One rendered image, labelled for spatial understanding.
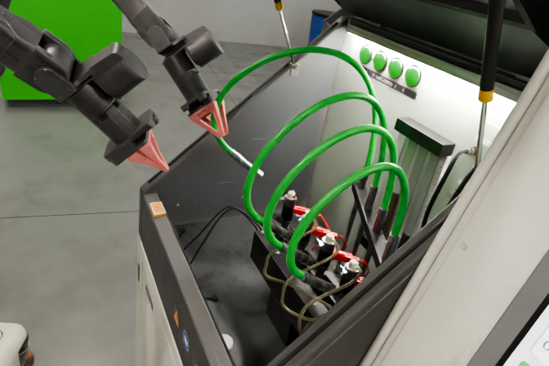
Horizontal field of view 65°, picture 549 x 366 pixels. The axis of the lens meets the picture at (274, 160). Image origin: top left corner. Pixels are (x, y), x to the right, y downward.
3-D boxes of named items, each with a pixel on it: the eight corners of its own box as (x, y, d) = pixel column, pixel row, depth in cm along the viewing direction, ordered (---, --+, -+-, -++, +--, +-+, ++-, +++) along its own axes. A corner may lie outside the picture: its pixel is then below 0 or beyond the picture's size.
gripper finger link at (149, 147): (177, 171, 76) (139, 134, 71) (146, 194, 77) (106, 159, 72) (176, 153, 82) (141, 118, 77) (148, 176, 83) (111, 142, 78)
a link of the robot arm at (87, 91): (67, 85, 72) (55, 100, 67) (97, 61, 70) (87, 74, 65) (99, 114, 75) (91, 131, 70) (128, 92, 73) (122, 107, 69)
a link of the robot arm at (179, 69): (165, 61, 98) (156, 59, 92) (189, 44, 97) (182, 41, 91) (181, 87, 98) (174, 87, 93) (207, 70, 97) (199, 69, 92)
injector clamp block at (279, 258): (245, 278, 111) (254, 229, 104) (279, 270, 115) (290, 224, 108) (313, 395, 84) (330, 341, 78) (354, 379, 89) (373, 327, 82)
